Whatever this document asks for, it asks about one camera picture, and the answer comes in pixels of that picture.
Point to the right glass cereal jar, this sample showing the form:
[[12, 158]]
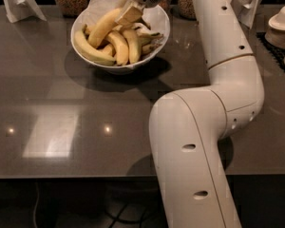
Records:
[[186, 9]]

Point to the white ceramic bowl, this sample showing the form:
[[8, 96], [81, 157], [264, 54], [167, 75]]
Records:
[[155, 18]]

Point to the white sign stand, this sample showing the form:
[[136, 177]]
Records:
[[18, 10], [245, 11]]

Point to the right white sign stand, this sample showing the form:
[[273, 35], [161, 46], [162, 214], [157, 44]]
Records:
[[245, 11]]

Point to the white paper bowl liner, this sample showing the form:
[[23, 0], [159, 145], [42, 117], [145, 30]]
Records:
[[97, 8]]

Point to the stack of beige paper bowls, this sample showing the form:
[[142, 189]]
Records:
[[275, 33]]

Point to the small yellow banana right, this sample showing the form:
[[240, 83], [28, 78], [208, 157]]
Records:
[[149, 38]]

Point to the left curved yellow banana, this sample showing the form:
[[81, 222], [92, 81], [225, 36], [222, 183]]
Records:
[[89, 52]]

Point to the left white sign stand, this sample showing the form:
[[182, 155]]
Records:
[[18, 10]]

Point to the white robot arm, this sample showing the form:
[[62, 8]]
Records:
[[186, 125]]

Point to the black rubber mat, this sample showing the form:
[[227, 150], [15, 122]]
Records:
[[276, 52]]

